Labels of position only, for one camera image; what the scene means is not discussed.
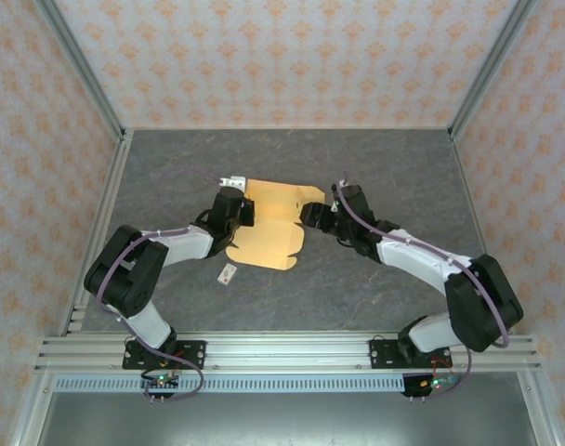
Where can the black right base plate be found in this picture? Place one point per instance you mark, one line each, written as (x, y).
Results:
(380, 353)

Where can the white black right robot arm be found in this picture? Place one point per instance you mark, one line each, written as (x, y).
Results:
(482, 302)

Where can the right circuit board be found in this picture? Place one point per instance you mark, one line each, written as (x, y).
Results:
(438, 383)

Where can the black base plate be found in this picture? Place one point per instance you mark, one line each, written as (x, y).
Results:
(380, 353)
(194, 353)

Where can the circuit board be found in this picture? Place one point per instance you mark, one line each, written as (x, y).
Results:
(438, 383)
(161, 381)

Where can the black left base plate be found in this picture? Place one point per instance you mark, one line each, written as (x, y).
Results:
(194, 353)

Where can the aluminium frame post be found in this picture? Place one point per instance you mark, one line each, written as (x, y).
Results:
(489, 69)
(85, 74)

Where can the yellow cardboard paper box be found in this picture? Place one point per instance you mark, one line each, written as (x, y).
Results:
(273, 223)

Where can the small white card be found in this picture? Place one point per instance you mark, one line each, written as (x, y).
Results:
(227, 274)

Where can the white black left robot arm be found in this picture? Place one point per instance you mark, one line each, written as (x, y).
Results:
(124, 279)

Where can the aluminium mounting rail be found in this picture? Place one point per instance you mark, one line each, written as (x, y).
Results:
(287, 350)

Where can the grey metal panel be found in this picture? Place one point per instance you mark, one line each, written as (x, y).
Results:
(287, 420)

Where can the left circuit board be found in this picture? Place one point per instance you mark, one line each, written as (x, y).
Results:
(161, 381)

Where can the aluminium table side rail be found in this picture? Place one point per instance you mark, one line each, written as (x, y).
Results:
(96, 232)
(484, 223)

